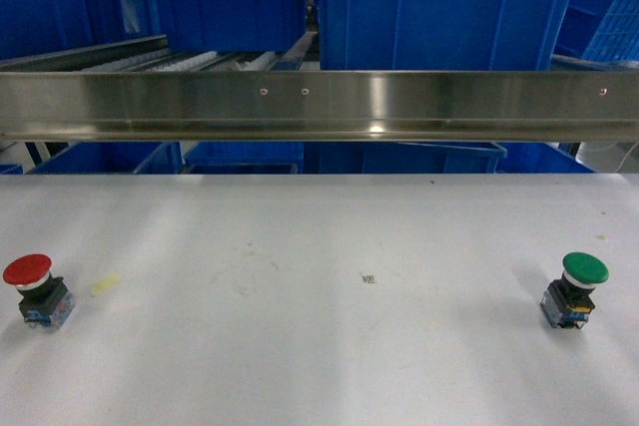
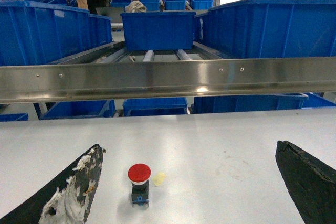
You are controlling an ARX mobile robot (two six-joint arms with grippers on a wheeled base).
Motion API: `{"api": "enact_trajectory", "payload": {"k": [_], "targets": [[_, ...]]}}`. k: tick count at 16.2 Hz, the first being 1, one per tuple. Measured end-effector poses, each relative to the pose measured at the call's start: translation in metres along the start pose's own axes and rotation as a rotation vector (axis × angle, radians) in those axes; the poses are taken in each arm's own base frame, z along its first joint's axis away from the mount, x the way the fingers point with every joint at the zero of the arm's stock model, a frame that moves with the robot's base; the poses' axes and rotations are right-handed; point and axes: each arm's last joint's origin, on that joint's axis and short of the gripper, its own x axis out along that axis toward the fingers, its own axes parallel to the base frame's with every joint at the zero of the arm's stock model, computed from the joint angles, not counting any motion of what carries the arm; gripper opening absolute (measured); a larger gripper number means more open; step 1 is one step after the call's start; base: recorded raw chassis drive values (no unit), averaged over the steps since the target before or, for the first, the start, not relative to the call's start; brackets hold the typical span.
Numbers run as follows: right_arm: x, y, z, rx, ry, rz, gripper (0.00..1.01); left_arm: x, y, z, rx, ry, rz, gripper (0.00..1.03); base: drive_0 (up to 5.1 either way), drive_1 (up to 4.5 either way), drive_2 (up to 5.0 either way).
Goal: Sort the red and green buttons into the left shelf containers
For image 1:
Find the green mushroom push button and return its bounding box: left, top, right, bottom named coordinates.
left=540, top=251, right=609, bottom=329

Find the lower blue bin right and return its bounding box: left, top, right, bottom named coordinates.
left=304, top=142, right=507, bottom=175

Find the lower blue bin centre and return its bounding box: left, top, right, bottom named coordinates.
left=184, top=142, right=304, bottom=175

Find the lower blue bin left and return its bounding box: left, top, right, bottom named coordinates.
left=29, top=142, right=183, bottom=175

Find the large blue bin right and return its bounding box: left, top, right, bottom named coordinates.
left=319, top=0, right=569, bottom=71

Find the medium blue bin centre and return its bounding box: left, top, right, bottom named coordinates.
left=158, top=0, right=306, bottom=53

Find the yellow tape scrap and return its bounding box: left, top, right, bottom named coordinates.
left=90, top=272, right=121, bottom=297

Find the red mushroom push button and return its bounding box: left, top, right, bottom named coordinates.
left=2, top=253, right=75, bottom=329

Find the blue bin far left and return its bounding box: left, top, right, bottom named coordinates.
left=1, top=0, right=163, bottom=61

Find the blue perforated crate right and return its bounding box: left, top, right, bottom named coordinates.
left=583, top=0, right=638, bottom=63

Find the stainless steel shelf rail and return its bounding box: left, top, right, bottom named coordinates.
left=1, top=71, right=638, bottom=142

